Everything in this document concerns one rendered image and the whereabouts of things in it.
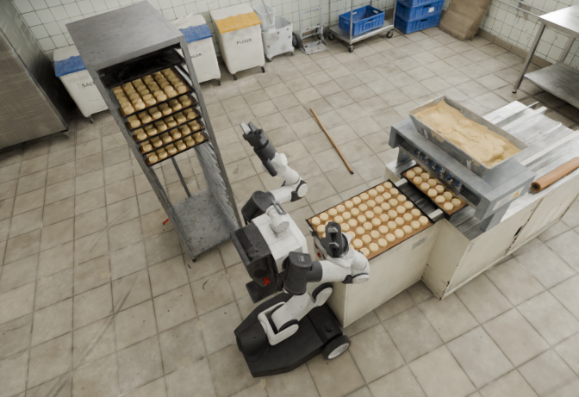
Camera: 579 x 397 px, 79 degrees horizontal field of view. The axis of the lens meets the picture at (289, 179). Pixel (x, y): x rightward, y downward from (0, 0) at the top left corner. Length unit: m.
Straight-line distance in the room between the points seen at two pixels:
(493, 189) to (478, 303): 1.21
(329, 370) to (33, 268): 2.65
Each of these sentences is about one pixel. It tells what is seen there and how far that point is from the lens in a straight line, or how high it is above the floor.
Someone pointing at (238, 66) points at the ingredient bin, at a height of 0.20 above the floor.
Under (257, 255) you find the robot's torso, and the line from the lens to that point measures 1.58.
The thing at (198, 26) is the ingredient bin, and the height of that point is 0.75.
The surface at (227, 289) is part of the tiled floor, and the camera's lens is 2.95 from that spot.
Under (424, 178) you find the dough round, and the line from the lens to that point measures 2.33.
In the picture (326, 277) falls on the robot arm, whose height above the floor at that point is 1.16.
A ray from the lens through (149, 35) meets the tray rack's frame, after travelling 2.07.
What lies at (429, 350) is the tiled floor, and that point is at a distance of 2.77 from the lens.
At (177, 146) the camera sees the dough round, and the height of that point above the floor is 1.15.
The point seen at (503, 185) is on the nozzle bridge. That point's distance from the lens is 2.05.
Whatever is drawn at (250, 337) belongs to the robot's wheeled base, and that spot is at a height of 0.35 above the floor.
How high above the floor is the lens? 2.56
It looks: 46 degrees down
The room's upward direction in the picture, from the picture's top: 7 degrees counter-clockwise
